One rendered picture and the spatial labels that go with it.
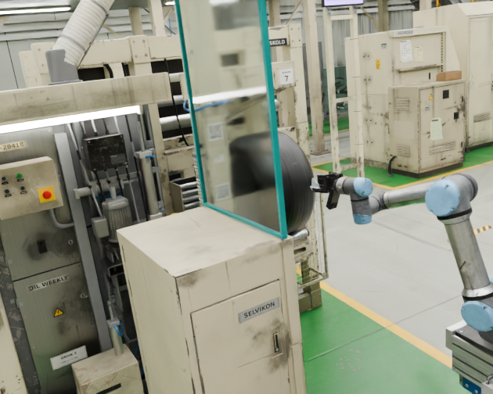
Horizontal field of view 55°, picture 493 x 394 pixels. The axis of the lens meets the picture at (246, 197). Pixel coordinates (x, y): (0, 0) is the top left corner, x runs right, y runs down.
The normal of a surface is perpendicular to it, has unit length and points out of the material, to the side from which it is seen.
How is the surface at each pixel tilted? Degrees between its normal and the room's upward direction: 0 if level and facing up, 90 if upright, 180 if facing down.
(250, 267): 90
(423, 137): 90
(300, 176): 72
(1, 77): 90
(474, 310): 97
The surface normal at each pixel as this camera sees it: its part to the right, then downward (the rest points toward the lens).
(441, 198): -0.78, 0.13
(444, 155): 0.45, 0.19
